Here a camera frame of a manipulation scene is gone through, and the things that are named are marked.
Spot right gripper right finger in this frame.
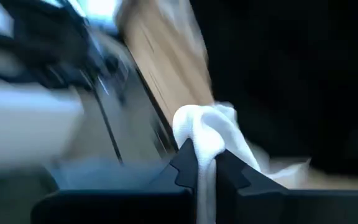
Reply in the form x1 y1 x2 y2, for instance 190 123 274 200
215 149 288 224

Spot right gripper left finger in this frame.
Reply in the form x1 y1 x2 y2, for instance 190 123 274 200
147 139 198 192

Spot white cloth garment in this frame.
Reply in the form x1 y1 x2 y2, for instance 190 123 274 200
172 101 312 224

